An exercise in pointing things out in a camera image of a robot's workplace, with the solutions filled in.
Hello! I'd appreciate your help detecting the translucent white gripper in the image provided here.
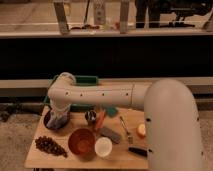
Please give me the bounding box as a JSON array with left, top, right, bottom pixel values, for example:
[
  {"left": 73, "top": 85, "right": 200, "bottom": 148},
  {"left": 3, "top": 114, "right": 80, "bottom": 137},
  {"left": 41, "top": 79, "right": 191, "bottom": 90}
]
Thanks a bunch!
[{"left": 51, "top": 105, "right": 70, "bottom": 120}]

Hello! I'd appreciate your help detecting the grey towel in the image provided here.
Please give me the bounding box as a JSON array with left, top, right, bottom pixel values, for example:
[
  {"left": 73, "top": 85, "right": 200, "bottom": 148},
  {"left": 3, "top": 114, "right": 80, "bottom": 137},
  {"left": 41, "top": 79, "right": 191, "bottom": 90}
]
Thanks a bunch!
[{"left": 46, "top": 116, "right": 67, "bottom": 130}]

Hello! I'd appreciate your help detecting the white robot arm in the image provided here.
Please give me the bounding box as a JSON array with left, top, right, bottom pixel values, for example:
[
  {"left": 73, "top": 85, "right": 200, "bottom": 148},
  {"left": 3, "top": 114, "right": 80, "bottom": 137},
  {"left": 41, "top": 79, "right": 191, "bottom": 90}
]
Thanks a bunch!
[{"left": 48, "top": 72, "right": 205, "bottom": 171}]

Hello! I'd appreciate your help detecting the purple bowl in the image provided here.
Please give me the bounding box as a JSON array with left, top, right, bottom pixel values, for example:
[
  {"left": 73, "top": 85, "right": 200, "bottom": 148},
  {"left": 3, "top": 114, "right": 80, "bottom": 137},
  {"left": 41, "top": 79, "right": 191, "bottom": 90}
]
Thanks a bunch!
[{"left": 43, "top": 110, "right": 70, "bottom": 130}]

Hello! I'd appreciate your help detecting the orange bowl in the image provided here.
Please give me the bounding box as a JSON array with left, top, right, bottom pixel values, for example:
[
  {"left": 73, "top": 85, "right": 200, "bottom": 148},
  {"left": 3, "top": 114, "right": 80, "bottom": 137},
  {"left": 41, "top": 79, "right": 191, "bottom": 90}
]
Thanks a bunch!
[{"left": 68, "top": 128, "right": 95, "bottom": 157}]

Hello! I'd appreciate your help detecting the small metal cup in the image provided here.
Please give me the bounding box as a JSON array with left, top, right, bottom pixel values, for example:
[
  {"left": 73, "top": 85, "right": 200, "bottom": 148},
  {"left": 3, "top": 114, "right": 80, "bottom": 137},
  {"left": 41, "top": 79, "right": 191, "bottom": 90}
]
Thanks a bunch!
[{"left": 85, "top": 110, "right": 96, "bottom": 123}]

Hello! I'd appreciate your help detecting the green plastic tray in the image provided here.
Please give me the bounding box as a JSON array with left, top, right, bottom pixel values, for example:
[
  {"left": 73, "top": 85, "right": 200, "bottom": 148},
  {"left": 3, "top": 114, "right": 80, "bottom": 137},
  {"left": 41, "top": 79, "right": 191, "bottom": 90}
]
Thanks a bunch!
[{"left": 43, "top": 75, "right": 100, "bottom": 113}]

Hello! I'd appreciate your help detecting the bunch of dark grapes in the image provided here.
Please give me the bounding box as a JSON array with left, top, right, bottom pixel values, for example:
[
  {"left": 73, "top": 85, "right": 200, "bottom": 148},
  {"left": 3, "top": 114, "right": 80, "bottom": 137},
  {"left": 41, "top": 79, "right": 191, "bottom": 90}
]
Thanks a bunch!
[{"left": 35, "top": 136, "right": 68, "bottom": 158}]

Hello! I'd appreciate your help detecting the orange carrot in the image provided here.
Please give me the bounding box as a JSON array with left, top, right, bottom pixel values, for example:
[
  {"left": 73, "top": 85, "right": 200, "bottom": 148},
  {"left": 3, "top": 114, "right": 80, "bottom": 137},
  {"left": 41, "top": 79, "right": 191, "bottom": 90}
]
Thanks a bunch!
[{"left": 94, "top": 110, "right": 106, "bottom": 131}]

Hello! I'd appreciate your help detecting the grey rectangular block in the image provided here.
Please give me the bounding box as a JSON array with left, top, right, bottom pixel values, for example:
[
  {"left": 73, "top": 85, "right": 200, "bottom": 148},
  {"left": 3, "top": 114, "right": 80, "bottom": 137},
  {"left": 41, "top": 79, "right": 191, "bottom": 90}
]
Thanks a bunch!
[{"left": 100, "top": 127, "right": 121, "bottom": 144}]

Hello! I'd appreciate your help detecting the teal sponge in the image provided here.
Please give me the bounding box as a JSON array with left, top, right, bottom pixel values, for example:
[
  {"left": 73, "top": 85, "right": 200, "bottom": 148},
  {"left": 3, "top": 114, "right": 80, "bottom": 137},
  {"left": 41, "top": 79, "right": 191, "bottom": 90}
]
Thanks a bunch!
[{"left": 104, "top": 107, "right": 118, "bottom": 117}]

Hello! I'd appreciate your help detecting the white cup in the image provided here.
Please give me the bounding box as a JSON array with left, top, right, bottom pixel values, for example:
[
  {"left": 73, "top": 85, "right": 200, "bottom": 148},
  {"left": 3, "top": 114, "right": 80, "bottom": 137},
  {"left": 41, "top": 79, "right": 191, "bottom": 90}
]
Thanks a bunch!
[{"left": 95, "top": 137, "right": 112, "bottom": 157}]

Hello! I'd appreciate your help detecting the yellow orange fruit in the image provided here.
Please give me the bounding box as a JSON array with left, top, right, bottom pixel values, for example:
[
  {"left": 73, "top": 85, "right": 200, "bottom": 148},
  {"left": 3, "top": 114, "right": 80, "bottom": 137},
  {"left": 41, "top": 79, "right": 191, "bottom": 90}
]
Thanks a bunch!
[{"left": 136, "top": 124, "right": 146, "bottom": 138}]

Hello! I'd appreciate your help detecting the black handled brush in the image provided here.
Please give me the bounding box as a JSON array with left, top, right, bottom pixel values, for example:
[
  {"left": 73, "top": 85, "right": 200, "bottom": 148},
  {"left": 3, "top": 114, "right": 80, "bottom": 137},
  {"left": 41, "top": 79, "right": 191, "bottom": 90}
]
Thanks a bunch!
[{"left": 128, "top": 147, "right": 147, "bottom": 157}]

